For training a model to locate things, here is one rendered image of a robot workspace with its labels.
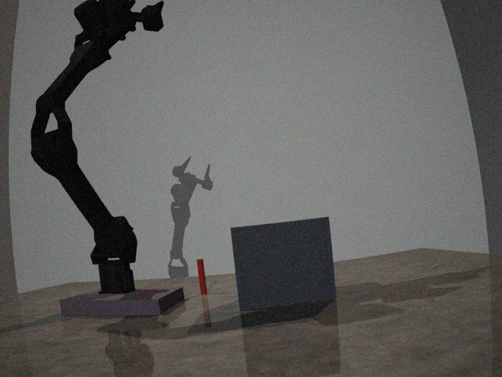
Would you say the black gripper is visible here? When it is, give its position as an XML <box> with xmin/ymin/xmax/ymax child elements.
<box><xmin>104</xmin><ymin>0</ymin><xmax>164</xmax><ymax>41</ymax></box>

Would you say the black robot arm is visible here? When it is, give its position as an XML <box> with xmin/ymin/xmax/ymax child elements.
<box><xmin>31</xmin><ymin>0</ymin><xmax>137</xmax><ymax>294</ymax></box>

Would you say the red peg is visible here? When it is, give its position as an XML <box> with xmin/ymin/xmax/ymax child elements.
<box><xmin>197</xmin><ymin>259</ymin><xmax>207</xmax><ymax>294</ymax></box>

